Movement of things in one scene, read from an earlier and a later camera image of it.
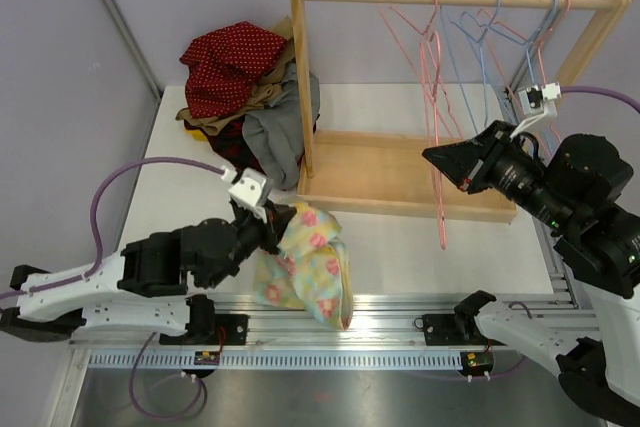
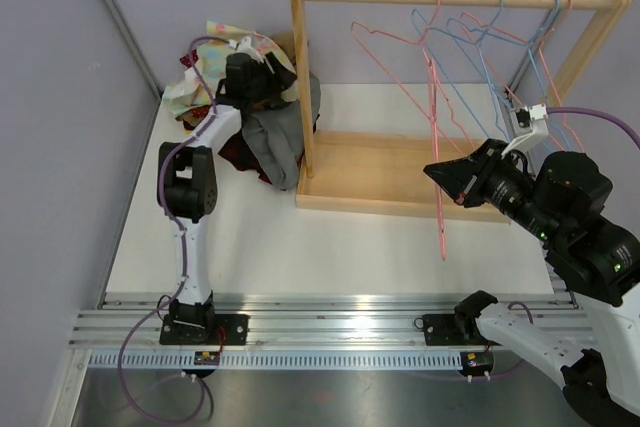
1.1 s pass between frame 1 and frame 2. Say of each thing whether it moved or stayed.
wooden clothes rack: stayed
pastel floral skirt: moved
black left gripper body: moved
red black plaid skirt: stayed
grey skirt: stayed
